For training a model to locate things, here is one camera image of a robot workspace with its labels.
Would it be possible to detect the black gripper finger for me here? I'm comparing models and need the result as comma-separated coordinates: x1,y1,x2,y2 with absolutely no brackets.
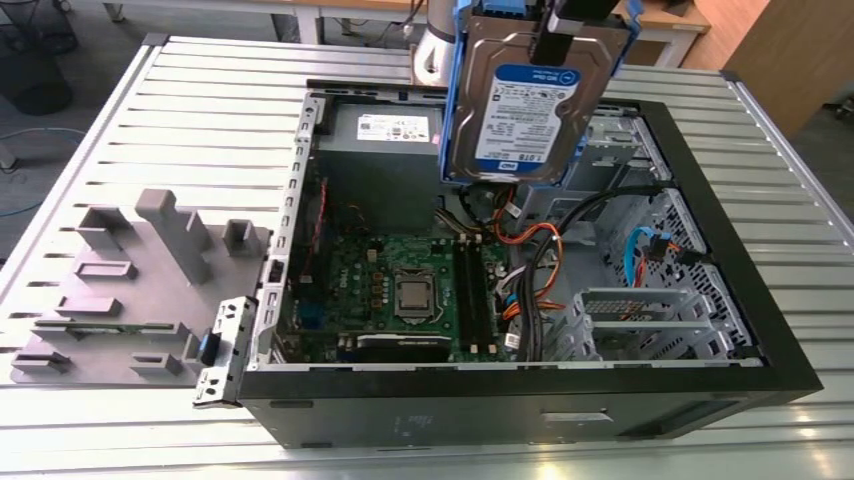
528,0,622,65

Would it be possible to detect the hard disk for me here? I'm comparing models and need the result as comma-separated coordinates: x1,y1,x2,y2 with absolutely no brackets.
436,0,646,187

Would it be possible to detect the disk power wire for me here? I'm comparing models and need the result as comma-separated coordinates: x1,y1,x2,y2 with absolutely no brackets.
637,230,715,290

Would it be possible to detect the blue data wire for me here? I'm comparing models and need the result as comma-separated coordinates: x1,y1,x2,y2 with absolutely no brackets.
624,224,662,290

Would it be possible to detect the metal disk bay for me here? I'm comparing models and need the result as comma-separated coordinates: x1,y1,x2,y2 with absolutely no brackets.
566,287,759,362

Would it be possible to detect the metal drive cage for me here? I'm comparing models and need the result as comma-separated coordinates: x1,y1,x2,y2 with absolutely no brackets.
516,105,671,222

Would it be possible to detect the brown wooden cabinet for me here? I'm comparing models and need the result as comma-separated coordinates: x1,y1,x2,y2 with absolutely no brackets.
723,0,854,136

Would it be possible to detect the grey power supply unit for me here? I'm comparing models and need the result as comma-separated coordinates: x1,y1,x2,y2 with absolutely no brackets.
312,102,447,236

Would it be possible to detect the black chair base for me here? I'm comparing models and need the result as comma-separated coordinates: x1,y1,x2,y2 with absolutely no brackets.
826,89,854,119

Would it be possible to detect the green motherboard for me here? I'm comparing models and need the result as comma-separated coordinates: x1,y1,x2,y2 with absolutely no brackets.
276,230,526,365

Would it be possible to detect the metal CPU socket cover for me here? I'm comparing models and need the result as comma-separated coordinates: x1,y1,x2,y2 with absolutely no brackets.
390,267,447,322

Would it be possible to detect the black RAM slot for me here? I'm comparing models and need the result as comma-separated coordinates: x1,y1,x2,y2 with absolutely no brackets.
454,238,483,357
470,238,500,357

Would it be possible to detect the silver CPU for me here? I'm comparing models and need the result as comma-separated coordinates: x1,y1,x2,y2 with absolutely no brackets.
398,279,436,310

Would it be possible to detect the black graphics card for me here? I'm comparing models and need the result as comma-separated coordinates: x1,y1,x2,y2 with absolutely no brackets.
336,332,452,364

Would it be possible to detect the black PC case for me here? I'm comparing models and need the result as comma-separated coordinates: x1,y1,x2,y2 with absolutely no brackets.
236,77,823,449

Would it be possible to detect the grey parts rack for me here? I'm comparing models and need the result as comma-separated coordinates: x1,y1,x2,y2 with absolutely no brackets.
0,187,275,391

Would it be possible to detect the green RAM stick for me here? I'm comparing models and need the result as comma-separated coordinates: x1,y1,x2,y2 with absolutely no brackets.
33,319,180,336

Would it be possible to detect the wooden desk white frame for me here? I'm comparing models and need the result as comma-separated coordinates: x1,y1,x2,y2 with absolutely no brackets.
626,0,713,69
270,0,428,49

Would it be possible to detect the orange wire bundle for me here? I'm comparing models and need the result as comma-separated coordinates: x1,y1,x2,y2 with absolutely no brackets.
491,187,567,321

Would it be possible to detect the yellow black wire bundle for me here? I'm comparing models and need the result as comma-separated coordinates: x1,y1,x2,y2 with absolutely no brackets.
434,207,486,237

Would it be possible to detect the thin red wire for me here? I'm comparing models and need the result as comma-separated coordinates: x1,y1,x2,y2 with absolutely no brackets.
298,175,330,287

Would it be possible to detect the black cable bundle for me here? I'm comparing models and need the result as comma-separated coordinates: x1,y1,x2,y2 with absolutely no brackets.
516,184,671,362

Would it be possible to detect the grey metal card bracket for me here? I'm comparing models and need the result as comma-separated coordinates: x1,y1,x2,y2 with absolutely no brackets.
191,294,260,410

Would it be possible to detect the black wire mesh bin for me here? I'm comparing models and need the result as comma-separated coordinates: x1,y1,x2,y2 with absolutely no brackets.
0,0,80,117

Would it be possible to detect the blue floor cable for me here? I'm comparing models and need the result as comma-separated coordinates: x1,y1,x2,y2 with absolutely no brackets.
0,126,87,221

